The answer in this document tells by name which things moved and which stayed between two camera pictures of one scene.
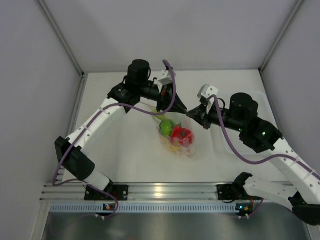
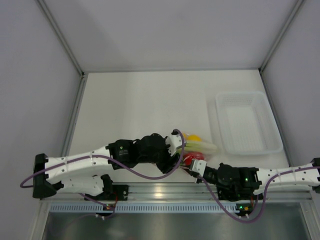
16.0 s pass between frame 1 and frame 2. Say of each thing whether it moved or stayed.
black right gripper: moved
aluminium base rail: stayed
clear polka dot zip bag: moved
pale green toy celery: moved
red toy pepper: moved
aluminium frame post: stayed
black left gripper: moved
